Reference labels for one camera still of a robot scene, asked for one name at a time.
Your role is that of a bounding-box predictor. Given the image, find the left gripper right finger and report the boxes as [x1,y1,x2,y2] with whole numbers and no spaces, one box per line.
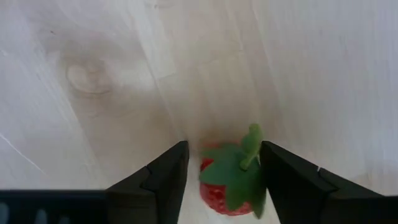
[259,140,385,224]

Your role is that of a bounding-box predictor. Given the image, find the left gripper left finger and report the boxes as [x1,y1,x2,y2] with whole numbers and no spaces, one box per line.
[104,140,190,224]

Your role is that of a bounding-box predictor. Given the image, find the red strawberry green leaves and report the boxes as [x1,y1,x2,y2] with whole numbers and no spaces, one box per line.
[198,123,268,220]

